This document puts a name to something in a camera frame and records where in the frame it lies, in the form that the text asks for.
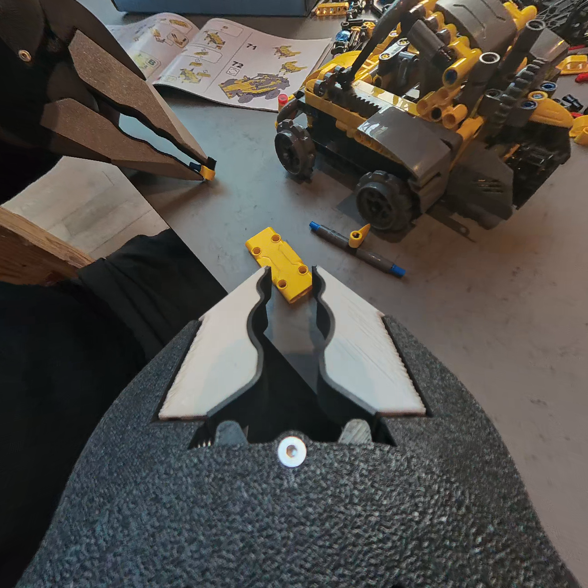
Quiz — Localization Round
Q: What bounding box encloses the blue cardboard box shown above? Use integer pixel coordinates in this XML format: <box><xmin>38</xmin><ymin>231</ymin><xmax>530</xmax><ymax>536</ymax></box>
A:
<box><xmin>112</xmin><ymin>0</ymin><xmax>313</xmax><ymax>17</ymax></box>

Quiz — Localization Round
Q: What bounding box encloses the wooden desk leg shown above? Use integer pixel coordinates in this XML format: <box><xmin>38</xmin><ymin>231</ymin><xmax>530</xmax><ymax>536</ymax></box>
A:
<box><xmin>0</xmin><ymin>207</ymin><xmax>95</xmax><ymax>286</ymax></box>

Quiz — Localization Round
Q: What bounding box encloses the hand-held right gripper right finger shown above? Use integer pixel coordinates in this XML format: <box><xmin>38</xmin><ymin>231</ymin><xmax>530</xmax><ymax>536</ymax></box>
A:
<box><xmin>311</xmin><ymin>265</ymin><xmax>426</xmax><ymax>422</ymax></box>

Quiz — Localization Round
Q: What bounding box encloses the short yellow beam with pins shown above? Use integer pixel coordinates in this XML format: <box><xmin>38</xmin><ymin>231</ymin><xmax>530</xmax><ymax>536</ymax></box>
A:
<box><xmin>188</xmin><ymin>157</ymin><xmax>217</xmax><ymax>181</ymax></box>

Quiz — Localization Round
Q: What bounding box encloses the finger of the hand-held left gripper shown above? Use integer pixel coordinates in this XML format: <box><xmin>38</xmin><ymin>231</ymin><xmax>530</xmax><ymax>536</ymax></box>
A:
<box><xmin>68</xmin><ymin>29</ymin><xmax>217</xmax><ymax>169</ymax></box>
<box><xmin>40</xmin><ymin>98</ymin><xmax>205</xmax><ymax>181</ymax></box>

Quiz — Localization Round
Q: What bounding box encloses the yellow rectangular building panel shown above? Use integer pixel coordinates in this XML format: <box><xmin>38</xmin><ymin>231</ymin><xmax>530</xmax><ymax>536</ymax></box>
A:
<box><xmin>245</xmin><ymin>227</ymin><xmax>314</xmax><ymax>304</ymax></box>

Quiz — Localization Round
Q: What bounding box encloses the instruction booklet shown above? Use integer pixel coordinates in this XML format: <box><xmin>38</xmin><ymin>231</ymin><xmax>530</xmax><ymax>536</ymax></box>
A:
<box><xmin>108</xmin><ymin>12</ymin><xmax>332</xmax><ymax>112</ymax></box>

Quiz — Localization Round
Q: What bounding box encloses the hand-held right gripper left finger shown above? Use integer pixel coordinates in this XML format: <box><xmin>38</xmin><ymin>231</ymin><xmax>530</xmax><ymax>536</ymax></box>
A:
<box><xmin>158</xmin><ymin>265</ymin><xmax>274</xmax><ymax>425</ymax></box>

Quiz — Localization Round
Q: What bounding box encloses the pile of small building pieces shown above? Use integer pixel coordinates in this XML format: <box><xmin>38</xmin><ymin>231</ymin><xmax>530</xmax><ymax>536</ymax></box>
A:
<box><xmin>331</xmin><ymin>0</ymin><xmax>588</xmax><ymax>148</ymax></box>

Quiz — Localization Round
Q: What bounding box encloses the yellow grey toy vehicle model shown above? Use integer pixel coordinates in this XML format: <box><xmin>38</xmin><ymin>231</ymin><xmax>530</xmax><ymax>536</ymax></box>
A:
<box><xmin>274</xmin><ymin>0</ymin><xmax>575</xmax><ymax>239</ymax></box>

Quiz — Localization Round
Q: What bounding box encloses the grey shaft with yellow lever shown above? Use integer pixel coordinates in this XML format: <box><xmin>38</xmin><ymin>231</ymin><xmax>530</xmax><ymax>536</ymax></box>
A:
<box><xmin>309</xmin><ymin>221</ymin><xmax>406</xmax><ymax>278</ymax></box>

